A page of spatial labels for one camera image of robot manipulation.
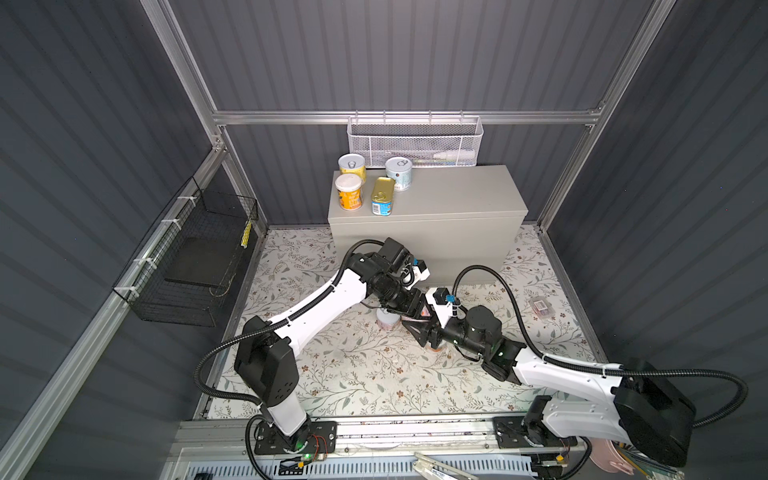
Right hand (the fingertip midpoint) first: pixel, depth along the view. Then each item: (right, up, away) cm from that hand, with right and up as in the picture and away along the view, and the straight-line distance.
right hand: (414, 315), depth 75 cm
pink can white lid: (-7, -4, +12) cm, 15 cm away
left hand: (+3, 0, 0) cm, 3 cm away
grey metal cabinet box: (+12, +25, +5) cm, 28 cm away
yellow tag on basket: (-47, +21, +8) cm, 52 cm away
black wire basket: (-56, +12, -4) cm, 57 cm away
